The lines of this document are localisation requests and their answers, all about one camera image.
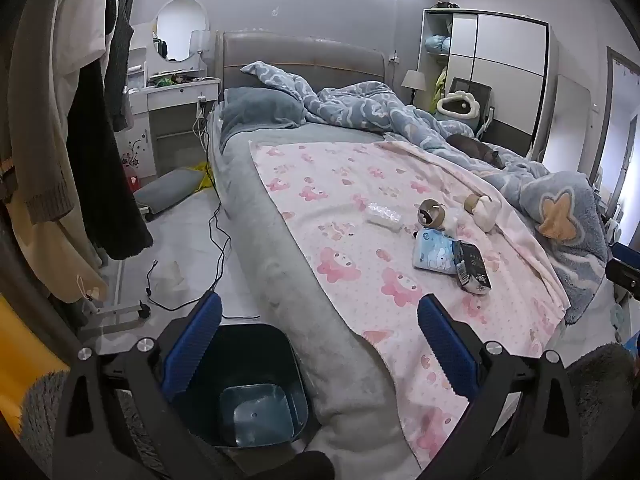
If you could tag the yellow-green floor cloth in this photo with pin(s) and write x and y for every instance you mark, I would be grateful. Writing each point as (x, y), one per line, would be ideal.
(202, 177)

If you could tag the black hanging garment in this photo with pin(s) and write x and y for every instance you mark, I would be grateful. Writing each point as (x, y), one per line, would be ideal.
(110, 185)

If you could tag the grey door frame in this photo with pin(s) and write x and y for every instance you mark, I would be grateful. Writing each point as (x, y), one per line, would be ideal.
(612, 85)

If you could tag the white wardrobe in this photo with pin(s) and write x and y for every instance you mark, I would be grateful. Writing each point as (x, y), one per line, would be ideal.
(505, 45)

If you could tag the small white paper ball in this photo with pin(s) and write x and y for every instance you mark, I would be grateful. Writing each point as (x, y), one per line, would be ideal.
(489, 215)

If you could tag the white cloud-shaped cat bed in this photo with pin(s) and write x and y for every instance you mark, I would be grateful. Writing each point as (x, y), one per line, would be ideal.
(447, 107)

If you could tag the brown knit jacket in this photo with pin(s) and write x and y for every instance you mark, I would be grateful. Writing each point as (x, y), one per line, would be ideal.
(35, 110)

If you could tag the translucent plastic bag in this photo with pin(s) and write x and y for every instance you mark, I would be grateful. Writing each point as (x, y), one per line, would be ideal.
(172, 277)

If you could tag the clear bubble wrap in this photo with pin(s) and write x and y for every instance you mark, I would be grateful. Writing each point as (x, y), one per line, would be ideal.
(384, 215)

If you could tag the white hanging shirt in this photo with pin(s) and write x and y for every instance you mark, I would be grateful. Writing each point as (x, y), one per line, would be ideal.
(80, 10)

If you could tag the yellow-green plush toy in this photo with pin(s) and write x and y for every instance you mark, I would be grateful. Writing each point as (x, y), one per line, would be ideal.
(441, 85)

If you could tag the red container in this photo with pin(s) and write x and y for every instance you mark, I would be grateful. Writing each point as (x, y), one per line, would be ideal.
(133, 182)

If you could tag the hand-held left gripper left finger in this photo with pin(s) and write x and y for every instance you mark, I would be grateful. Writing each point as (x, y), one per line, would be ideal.
(192, 345)

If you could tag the dark blue waste bin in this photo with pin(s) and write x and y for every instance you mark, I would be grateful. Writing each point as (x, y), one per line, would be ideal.
(245, 350)

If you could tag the white power strip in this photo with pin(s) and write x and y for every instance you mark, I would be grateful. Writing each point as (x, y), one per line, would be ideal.
(202, 102)

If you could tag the white door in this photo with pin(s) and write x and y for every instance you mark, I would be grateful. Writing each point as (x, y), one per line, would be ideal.
(570, 120)

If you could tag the beige hanging coat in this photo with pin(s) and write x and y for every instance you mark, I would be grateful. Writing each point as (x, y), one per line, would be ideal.
(55, 250)

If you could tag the grey floor cushion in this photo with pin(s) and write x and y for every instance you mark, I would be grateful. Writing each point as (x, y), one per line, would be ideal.
(167, 190)

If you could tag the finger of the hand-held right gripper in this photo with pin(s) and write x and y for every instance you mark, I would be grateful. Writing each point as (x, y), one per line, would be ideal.
(625, 277)

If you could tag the grey-blue pillow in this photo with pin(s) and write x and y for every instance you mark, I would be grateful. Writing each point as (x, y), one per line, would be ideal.
(260, 107)

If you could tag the dark grey knit sweater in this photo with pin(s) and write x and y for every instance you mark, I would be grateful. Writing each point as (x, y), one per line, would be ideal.
(120, 60)

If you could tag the blue patterned duvet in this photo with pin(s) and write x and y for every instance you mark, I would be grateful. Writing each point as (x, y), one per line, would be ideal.
(370, 105)

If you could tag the pink printed blanket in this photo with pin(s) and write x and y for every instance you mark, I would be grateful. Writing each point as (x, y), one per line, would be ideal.
(350, 260)

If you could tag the black printed packet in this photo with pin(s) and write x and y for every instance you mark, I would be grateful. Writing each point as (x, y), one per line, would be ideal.
(472, 272)

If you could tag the grey upholstered headboard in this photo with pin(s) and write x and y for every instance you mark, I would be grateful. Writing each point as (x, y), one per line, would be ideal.
(300, 57)

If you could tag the yellow cloth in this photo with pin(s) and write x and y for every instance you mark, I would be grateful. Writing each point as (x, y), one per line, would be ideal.
(25, 345)

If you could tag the white vanity desk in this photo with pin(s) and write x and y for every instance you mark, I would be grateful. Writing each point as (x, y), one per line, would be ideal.
(175, 97)

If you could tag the oval vanity mirror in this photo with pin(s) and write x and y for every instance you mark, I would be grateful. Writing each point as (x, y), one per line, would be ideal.
(180, 25)

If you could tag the blue tissue packet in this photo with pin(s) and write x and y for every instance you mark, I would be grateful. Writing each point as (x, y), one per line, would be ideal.
(434, 255)

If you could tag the blue plush toy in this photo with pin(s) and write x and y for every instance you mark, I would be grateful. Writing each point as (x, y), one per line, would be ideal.
(437, 44)

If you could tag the bedside lamp with shade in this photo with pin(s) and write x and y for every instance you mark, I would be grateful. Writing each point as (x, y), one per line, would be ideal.
(414, 80)

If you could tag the dark cat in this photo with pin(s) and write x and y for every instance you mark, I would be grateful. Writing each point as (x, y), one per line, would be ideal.
(475, 147)

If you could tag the black chair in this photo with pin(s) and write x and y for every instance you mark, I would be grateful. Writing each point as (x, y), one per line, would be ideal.
(475, 87)

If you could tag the grey fuzzy clothing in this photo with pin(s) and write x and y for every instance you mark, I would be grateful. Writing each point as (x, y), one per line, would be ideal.
(45, 420)
(605, 400)

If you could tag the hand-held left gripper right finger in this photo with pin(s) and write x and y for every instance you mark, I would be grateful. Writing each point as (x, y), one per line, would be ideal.
(447, 350)

